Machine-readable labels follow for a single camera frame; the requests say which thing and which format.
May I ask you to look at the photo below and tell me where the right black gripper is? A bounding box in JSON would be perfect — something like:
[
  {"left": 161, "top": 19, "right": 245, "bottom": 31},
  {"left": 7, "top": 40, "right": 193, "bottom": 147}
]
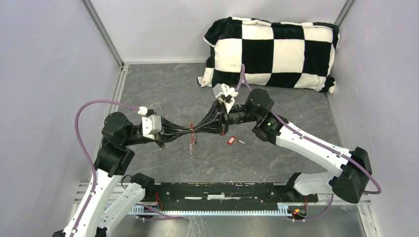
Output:
[{"left": 193, "top": 98, "right": 260, "bottom": 136}]

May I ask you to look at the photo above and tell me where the red tag key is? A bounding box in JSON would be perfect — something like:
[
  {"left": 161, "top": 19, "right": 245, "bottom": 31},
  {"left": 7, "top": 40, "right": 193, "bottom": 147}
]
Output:
[{"left": 227, "top": 136, "right": 245, "bottom": 145}]

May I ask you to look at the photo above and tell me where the red grey keyring holder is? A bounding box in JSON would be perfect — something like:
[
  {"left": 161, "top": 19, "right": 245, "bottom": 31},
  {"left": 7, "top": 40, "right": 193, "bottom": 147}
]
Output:
[{"left": 189, "top": 122, "right": 197, "bottom": 160}]

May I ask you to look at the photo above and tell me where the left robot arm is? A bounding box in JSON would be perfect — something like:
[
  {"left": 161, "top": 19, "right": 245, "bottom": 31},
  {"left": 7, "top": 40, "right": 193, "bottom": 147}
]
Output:
[{"left": 53, "top": 112, "right": 192, "bottom": 237}]

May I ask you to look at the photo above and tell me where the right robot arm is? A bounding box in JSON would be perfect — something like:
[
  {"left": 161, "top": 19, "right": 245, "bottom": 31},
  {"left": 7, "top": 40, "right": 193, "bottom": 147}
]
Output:
[{"left": 193, "top": 88, "right": 372, "bottom": 204}]

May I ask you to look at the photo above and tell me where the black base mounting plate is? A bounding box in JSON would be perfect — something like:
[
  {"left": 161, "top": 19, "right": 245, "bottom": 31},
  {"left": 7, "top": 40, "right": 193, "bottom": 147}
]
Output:
[{"left": 142, "top": 182, "right": 319, "bottom": 211}]

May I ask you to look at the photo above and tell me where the black white checkered pillow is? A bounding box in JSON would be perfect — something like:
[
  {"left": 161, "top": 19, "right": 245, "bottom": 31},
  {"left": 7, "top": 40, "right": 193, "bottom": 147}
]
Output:
[{"left": 197, "top": 17, "right": 340, "bottom": 93}]

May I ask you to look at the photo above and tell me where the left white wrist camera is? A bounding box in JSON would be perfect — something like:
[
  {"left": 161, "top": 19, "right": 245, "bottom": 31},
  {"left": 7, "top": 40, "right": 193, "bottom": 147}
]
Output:
[{"left": 137, "top": 106, "right": 162, "bottom": 140}]

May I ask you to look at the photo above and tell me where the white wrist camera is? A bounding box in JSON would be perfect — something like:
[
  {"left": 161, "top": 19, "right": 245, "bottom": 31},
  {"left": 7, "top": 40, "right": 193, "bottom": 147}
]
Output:
[
  {"left": 137, "top": 106, "right": 162, "bottom": 140},
  {"left": 212, "top": 83, "right": 239, "bottom": 114}
]

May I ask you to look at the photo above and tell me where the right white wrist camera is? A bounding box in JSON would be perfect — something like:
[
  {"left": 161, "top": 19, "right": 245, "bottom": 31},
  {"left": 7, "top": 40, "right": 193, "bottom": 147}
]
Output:
[{"left": 212, "top": 83, "right": 239, "bottom": 114}]

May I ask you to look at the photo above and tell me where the blue white cable duct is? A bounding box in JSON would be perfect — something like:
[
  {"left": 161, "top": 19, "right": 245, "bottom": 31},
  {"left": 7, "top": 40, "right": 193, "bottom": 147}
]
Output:
[{"left": 127, "top": 203, "right": 304, "bottom": 217}]

